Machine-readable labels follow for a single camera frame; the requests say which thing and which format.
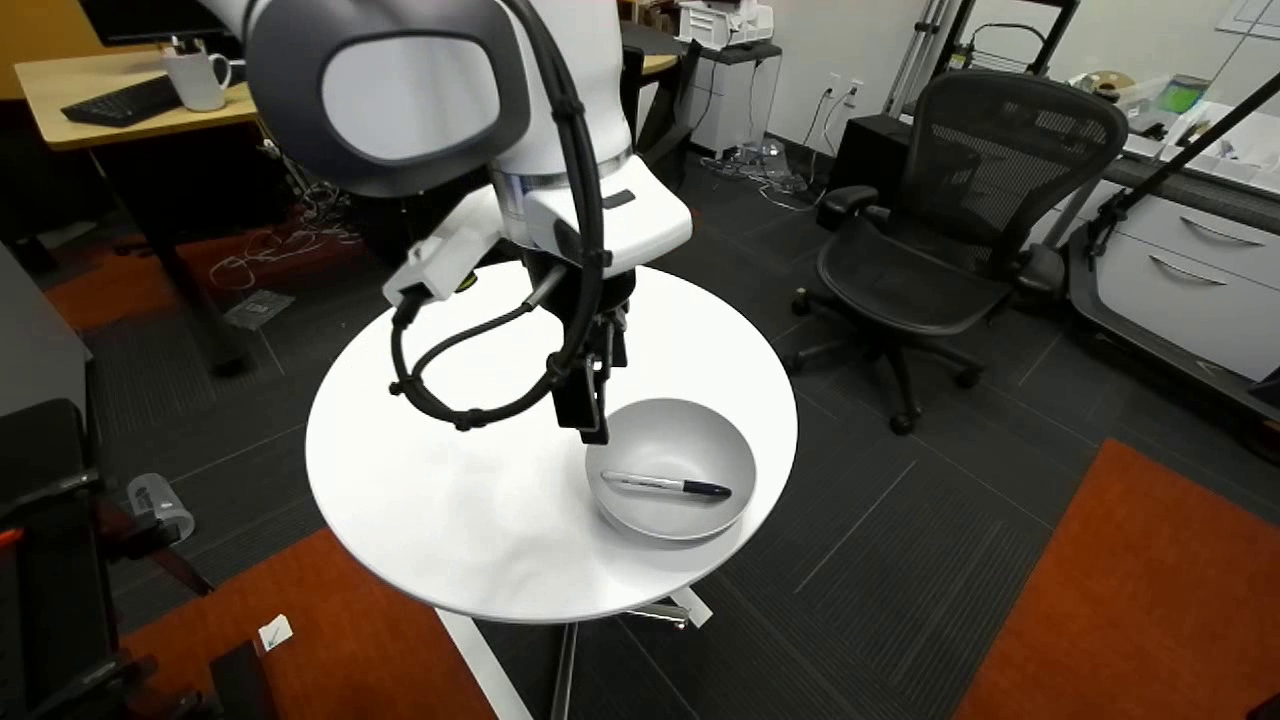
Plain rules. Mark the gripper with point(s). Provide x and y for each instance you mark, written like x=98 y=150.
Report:
x=600 y=295

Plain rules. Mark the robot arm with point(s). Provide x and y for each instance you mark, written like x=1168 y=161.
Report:
x=420 y=90

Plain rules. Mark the white bowl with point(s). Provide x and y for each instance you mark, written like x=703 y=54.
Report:
x=670 y=440

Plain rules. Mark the black and grey marker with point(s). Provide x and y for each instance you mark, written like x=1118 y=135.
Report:
x=665 y=486

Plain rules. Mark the small white cabinet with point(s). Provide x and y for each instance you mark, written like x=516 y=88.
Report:
x=735 y=100

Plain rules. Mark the black mesh office chair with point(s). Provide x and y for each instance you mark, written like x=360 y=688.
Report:
x=920 y=270

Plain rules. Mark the black computer tower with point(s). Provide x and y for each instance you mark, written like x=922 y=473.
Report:
x=865 y=160

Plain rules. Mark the grey floor plate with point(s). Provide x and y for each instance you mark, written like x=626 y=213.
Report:
x=258 y=309

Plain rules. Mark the white printer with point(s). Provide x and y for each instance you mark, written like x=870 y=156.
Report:
x=725 y=22

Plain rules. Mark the white paper note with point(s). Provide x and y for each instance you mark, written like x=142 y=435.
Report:
x=275 y=634

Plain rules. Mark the grey cylinder device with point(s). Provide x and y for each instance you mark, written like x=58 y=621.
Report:
x=160 y=505

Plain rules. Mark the white mug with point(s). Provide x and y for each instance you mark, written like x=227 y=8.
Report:
x=195 y=80

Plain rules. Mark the black keyboard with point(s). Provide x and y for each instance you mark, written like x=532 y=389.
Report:
x=125 y=102

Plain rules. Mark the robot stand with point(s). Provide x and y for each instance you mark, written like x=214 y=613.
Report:
x=45 y=560

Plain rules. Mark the black monitor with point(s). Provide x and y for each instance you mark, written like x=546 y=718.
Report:
x=140 y=18

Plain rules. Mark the wooden desk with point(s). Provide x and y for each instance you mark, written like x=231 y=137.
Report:
x=60 y=115

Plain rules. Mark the white drawer cabinet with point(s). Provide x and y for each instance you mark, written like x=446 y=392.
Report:
x=1190 y=280

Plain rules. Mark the black pole stand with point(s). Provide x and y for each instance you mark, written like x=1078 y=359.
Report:
x=1180 y=155

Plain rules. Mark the device with green screen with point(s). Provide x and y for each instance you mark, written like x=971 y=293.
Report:
x=1178 y=98

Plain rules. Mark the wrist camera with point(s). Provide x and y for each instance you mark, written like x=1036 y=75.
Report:
x=440 y=258

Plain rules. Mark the wall socket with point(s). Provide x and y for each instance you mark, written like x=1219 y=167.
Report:
x=845 y=90

